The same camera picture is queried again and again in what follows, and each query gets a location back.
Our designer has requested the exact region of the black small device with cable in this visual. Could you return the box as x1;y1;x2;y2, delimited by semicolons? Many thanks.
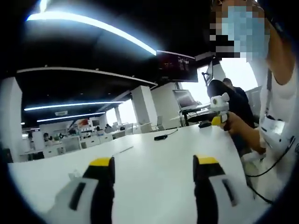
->
153;129;178;141

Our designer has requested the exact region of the long ceiling light strip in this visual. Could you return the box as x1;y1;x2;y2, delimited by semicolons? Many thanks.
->
23;100;125;112
26;9;157;56
36;111;106;123

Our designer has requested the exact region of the person's right hand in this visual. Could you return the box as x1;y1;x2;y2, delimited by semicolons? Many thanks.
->
223;112;242;136

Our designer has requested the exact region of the black device cable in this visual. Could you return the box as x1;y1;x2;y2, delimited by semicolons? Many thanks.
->
244;136;296;204

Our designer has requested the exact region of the open laptop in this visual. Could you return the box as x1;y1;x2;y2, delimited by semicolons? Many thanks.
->
172;89;202;110

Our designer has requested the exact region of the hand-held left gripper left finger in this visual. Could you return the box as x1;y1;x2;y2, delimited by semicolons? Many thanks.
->
46;156;115;224

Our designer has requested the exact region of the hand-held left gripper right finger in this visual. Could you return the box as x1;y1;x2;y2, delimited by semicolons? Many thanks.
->
192;154;255;224

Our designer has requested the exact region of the row of white cabinets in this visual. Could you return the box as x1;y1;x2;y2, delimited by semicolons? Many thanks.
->
43;132;128;159

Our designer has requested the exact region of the small clear plastic item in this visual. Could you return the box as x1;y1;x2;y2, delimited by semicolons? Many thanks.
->
68;170;82;180

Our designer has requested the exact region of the white desk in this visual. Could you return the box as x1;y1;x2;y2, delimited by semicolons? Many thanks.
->
8;123;278;224

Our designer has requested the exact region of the white chest-worn device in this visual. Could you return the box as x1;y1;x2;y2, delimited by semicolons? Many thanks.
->
258;115;295;154

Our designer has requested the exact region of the grey neck strap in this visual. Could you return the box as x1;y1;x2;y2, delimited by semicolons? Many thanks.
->
267;67;273;115

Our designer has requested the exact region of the dark hanging screen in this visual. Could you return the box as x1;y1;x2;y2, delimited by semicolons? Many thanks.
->
156;49;199;83

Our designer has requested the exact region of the black laptop stand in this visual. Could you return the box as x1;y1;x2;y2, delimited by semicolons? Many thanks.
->
179;107;214;127

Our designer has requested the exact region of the person in white shirt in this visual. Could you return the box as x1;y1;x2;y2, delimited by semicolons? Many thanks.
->
242;55;299;210

